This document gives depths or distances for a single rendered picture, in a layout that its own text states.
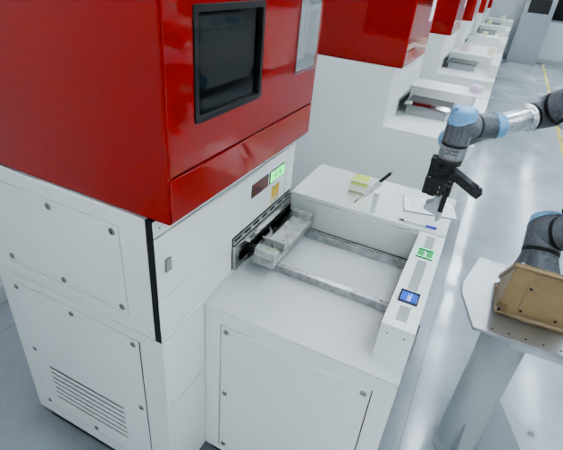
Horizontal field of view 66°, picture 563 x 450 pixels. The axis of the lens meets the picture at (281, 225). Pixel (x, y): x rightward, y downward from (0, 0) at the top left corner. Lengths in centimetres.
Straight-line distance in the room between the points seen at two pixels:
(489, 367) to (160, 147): 142
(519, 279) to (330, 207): 71
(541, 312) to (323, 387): 75
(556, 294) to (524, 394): 113
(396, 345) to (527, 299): 53
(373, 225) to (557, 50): 1299
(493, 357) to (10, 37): 175
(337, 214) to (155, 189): 92
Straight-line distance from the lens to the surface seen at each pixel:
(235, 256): 147
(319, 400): 144
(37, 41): 113
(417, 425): 228
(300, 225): 172
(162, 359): 136
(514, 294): 161
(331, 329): 137
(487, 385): 192
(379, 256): 169
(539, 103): 176
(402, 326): 123
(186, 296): 130
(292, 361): 137
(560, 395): 277
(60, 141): 118
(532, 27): 1365
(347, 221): 174
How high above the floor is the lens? 177
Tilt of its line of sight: 31 degrees down
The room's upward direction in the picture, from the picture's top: 6 degrees clockwise
